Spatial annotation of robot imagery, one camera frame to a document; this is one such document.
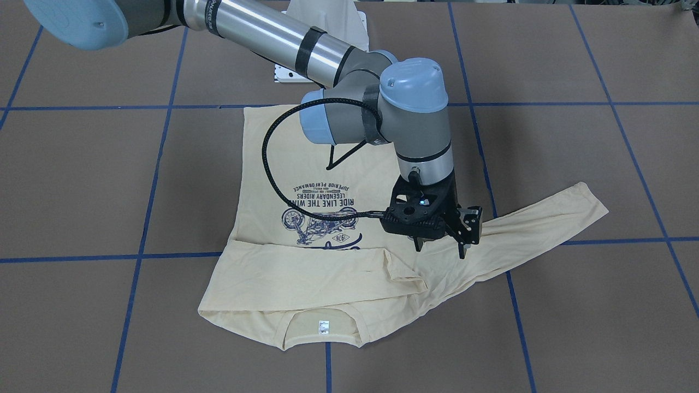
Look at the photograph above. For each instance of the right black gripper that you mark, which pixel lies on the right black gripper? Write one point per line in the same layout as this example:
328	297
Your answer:
449	203

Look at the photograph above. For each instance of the cream long-sleeve graphic shirt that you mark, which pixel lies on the cream long-sleeve graphic shirt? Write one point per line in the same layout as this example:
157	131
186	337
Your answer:
285	279

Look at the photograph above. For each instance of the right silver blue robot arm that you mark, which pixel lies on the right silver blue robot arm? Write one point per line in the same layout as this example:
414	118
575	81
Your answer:
366	97

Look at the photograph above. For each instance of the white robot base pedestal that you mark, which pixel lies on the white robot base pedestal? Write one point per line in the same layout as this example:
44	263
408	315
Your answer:
341	27

